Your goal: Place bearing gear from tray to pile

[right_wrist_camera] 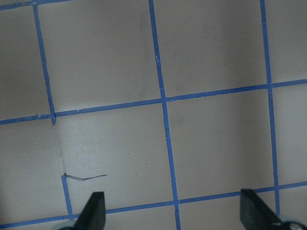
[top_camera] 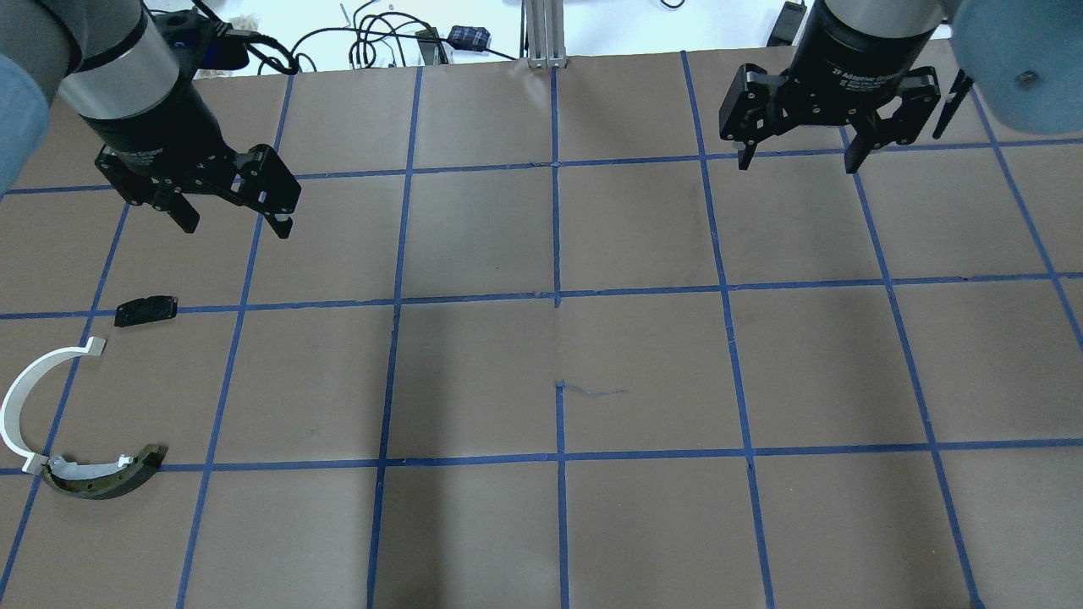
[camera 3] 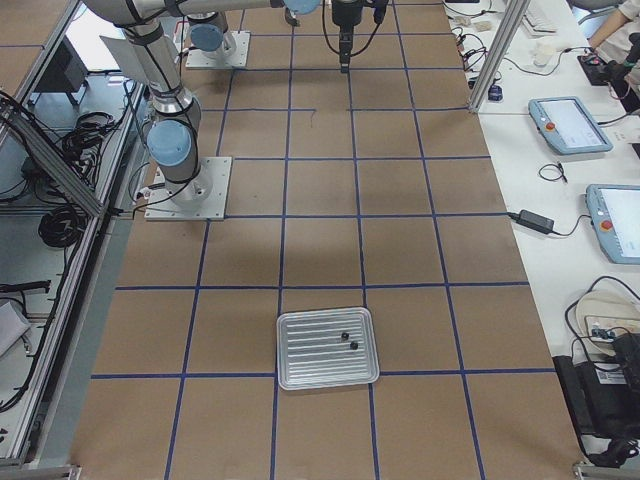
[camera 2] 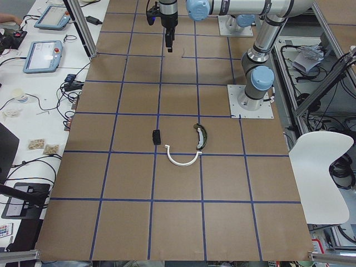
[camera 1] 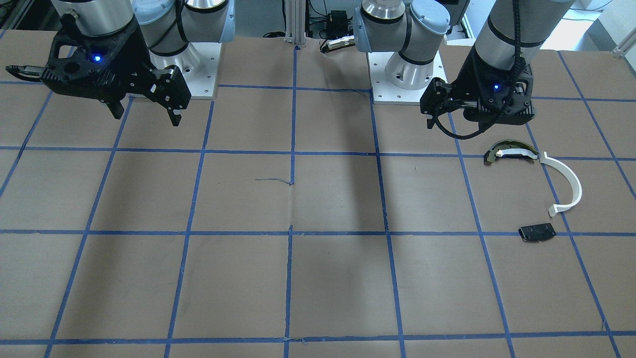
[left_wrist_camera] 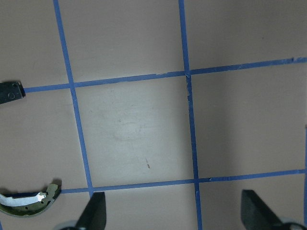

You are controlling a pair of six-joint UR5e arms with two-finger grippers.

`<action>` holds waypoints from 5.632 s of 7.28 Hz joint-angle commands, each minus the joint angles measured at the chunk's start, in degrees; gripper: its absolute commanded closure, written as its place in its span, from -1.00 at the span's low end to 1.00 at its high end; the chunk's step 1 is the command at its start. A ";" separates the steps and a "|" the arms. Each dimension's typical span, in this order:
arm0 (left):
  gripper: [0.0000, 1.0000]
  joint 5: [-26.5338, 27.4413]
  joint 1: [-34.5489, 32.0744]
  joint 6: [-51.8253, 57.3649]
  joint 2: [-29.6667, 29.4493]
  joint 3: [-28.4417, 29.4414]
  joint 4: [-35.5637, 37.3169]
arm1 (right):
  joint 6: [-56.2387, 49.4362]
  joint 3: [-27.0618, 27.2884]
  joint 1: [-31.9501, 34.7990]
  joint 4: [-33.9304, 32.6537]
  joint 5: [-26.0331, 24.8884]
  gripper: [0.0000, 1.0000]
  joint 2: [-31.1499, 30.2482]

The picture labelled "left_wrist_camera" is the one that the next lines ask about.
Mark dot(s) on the black rectangular plastic part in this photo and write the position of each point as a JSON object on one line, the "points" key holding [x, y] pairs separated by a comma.
{"points": [[11, 91]]}

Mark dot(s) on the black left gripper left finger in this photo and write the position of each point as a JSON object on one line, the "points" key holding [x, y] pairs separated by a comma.
{"points": [[94, 214]]}

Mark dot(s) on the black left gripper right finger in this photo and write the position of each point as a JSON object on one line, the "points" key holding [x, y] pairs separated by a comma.
{"points": [[255, 214]]}

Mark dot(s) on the green curved brake shoe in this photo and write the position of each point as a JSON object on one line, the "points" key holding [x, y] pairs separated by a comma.
{"points": [[30, 204]]}

